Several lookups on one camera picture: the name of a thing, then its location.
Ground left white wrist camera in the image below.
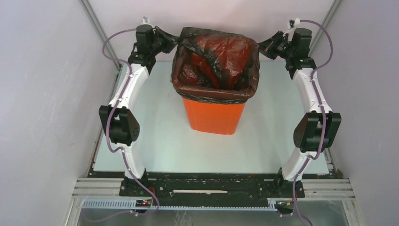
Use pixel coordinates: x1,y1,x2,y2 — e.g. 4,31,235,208
141,16,154,27

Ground left aluminium frame post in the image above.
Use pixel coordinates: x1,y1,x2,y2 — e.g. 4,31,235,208
79,0,117,58

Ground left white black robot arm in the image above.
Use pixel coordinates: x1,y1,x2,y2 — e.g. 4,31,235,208
99,23,178,196

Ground white slotted cable duct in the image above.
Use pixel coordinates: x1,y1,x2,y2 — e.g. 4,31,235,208
81,199,294,211

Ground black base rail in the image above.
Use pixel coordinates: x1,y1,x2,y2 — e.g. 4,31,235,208
73,172,353,208

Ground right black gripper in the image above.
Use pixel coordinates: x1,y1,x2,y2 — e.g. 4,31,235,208
254,31,295,60

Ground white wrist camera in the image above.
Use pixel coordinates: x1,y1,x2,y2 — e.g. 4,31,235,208
284,18,300,37
141,16,154,27

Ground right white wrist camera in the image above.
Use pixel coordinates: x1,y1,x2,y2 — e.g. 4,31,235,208
284,18,300,37

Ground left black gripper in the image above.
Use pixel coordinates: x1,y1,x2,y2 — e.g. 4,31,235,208
149,26,181,56

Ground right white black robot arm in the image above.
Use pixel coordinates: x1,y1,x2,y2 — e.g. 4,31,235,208
258,28,342,197

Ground orange plastic trash bin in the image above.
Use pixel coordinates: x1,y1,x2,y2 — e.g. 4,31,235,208
183,98,245,135

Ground aluminium frame post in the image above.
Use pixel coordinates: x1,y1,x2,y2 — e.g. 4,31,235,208
79,0,117,58
301,0,343,60

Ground small circuit board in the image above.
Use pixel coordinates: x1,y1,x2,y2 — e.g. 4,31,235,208
135,200,152,208

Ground right aluminium frame post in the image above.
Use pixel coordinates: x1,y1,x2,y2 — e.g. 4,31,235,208
301,0,343,60

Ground black plastic trash bag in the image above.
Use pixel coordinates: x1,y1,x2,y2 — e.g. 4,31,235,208
171,27,260,104

